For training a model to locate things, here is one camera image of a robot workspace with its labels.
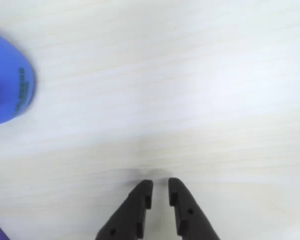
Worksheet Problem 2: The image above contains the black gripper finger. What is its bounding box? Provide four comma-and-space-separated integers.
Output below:
168, 177, 221, 240
94, 179, 154, 240

